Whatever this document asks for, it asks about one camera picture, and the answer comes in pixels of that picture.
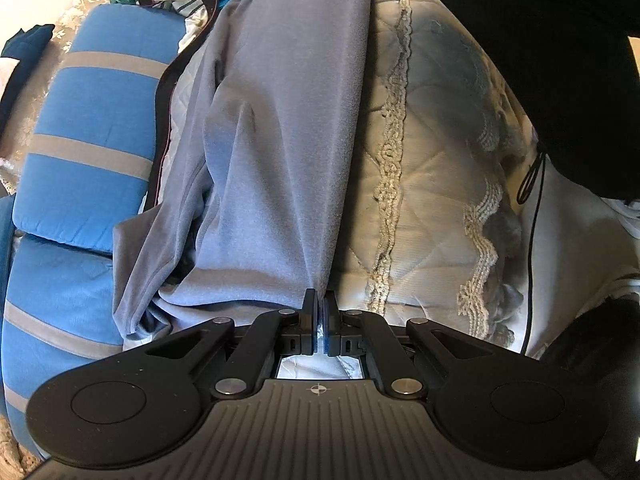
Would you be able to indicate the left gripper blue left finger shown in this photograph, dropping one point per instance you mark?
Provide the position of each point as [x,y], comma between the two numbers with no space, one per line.
[309,322]

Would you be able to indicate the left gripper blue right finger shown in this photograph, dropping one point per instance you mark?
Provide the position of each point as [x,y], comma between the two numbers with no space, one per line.
[330,324]

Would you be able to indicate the blue-grey fleece sweatpants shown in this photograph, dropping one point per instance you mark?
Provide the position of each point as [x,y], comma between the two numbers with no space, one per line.
[253,201]

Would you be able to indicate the quilted grey bedspread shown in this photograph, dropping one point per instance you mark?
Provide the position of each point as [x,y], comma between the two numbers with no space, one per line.
[427,222]

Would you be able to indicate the blue striped pillow left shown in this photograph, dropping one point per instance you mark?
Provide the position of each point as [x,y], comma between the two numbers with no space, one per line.
[56,314]

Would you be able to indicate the blue striped pillow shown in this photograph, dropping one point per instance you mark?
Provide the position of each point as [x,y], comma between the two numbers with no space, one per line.
[90,157]
[56,314]

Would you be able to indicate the blue striped pillow right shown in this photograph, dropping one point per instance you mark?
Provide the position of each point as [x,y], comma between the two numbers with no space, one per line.
[90,157]

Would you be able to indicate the navy and pink folded cloth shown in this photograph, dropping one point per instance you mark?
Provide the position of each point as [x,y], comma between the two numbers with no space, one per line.
[20,56]

